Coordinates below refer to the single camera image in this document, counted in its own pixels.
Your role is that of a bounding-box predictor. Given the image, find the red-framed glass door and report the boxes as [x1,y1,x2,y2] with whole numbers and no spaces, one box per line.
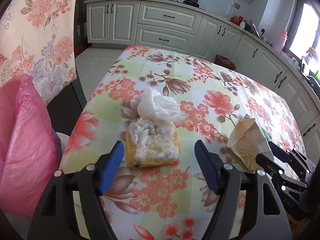
[73,0,89,57]

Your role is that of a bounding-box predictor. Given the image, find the white lower kitchen cabinets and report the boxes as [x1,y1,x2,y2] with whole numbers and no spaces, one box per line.
[86,0,319,153]

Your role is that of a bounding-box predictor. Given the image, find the window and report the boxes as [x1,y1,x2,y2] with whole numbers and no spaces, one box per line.
[284,0,319,63]

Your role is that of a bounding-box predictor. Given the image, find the printed paper wrapper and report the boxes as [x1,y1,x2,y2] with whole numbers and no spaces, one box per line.
[227,118,274,171]

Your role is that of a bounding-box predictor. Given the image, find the yellow pomelo peel piece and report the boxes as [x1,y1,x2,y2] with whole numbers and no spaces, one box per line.
[125,118,182,168]

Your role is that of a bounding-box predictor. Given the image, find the white paper towel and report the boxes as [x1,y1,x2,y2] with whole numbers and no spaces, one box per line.
[137,87,189,122]

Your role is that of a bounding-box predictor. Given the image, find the green zigzag cloth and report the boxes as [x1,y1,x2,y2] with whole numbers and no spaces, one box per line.
[260,126,272,142]

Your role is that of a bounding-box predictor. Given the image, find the pink thermos flask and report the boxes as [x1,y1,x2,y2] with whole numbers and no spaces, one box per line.
[273,30,288,53]

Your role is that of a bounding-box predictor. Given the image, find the red kettle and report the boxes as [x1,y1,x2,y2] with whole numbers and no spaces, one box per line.
[230,16,244,25]

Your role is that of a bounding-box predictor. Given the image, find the pink-lined trash bin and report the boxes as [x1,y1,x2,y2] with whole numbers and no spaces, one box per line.
[1,74,62,216]

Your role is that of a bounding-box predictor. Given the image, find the floral curtain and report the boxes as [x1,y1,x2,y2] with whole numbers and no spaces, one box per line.
[1,0,76,103]

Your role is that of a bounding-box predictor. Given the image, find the red floor trash bin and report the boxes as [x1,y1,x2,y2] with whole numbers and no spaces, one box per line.
[214,55,236,70]

